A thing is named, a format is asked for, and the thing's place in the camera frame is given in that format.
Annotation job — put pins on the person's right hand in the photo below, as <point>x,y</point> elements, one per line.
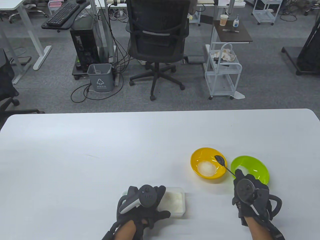
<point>261,187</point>

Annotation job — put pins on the person's left hand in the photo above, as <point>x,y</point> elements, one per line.
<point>147,216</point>

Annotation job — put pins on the green plastic bowl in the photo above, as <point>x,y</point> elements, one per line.
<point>252,165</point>

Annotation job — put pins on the clear plastic sugar container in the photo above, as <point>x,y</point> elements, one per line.
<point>178,215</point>

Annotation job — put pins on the orange plastic bowl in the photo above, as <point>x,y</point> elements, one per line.
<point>200,155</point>

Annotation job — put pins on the person's right forearm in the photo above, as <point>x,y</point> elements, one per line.
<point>258,230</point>

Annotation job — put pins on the person's left forearm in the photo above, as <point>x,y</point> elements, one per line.
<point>125,230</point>

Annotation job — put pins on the black hand tracker controller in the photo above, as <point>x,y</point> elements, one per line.
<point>245,191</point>
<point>147,196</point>

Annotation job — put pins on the crumpled white cloth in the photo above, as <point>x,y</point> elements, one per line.
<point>226,53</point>

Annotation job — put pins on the white power strip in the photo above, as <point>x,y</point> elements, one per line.
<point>116,80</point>

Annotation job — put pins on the grey trash bin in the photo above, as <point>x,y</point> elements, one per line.
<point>101,81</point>

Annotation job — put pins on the black floor stand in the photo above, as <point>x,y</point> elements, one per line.
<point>310,50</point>

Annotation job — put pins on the dark brown side table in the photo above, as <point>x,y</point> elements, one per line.
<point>235,37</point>

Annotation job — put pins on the white pump bottle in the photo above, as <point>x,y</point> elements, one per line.
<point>235,23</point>

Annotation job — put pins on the paper cup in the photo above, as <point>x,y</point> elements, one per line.
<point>224,21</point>

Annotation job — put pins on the white utility cart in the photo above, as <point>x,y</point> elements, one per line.
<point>263,15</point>

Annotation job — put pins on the black computer tower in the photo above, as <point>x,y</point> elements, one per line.
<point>83,47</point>

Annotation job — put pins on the small white cart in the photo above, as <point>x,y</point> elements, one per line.
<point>195,15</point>

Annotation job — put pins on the black mesh office chair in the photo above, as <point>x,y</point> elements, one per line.
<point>157,25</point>

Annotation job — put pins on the black keyboard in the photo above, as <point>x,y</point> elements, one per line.
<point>62,15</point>

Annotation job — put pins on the black keyboard tray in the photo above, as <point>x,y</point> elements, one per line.
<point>83,6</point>

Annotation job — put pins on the pink box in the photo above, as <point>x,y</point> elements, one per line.
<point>55,3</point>

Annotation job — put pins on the white standing desk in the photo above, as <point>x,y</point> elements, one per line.
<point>7,5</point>

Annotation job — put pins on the black flat base plate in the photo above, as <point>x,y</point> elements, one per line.
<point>196,59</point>

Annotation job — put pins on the white desk leg frame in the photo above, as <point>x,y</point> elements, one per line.
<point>112,52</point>

